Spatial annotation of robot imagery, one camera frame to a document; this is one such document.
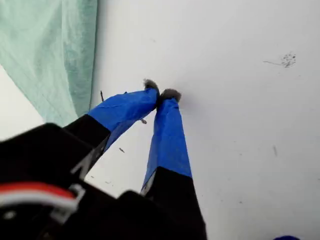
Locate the green t-shirt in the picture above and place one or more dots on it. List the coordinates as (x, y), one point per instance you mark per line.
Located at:
(45, 50)

